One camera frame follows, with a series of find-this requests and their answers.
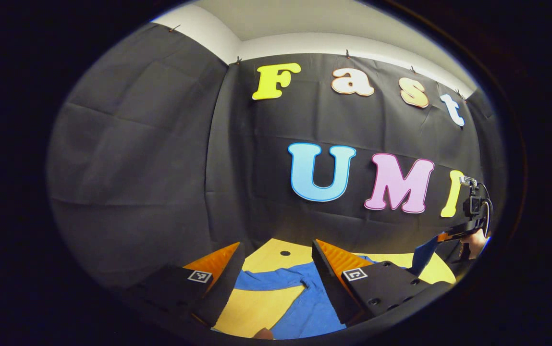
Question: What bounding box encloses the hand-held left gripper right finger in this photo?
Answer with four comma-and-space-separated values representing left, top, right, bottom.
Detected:
312, 239, 454, 325

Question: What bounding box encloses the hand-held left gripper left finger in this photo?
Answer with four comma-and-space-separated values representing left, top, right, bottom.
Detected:
127, 242, 246, 327

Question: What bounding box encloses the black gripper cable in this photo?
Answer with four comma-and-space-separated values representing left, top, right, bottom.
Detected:
477, 182, 495, 236

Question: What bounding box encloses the blue knit sweater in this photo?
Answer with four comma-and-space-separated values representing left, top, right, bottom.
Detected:
211, 233, 445, 339

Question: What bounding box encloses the black backdrop cloth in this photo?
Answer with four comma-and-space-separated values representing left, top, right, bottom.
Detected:
48, 22, 507, 289

